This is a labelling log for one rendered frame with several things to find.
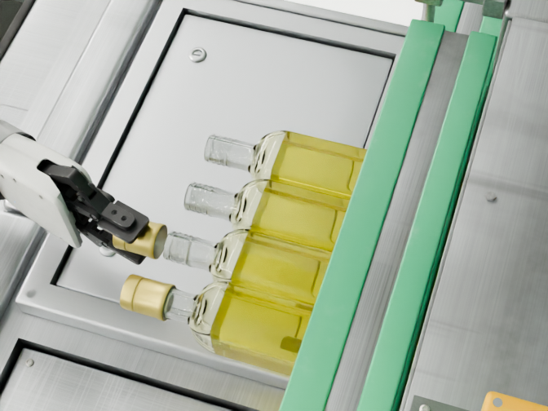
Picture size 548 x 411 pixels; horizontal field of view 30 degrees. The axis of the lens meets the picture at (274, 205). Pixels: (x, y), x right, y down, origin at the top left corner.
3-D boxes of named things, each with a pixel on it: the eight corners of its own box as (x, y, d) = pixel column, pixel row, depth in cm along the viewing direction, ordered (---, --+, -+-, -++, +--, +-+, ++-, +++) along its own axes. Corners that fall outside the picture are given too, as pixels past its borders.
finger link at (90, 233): (81, 243, 107) (111, 249, 103) (54, 212, 104) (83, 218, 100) (99, 223, 108) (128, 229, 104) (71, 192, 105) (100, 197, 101)
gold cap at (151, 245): (170, 236, 102) (129, 224, 103) (164, 218, 99) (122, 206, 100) (156, 266, 100) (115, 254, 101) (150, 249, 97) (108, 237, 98)
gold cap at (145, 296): (163, 329, 96) (120, 316, 97) (177, 301, 98) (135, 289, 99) (161, 305, 94) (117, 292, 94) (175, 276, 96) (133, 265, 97)
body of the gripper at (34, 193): (-7, 213, 108) (75, 262, 105) (-38, 160, 99) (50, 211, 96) (38, 162, 111) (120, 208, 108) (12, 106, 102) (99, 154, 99)
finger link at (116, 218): (77, 214, 99) (131, 246, 97) (69, 198, 97) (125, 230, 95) (97, 191, 101) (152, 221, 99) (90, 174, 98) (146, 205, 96)
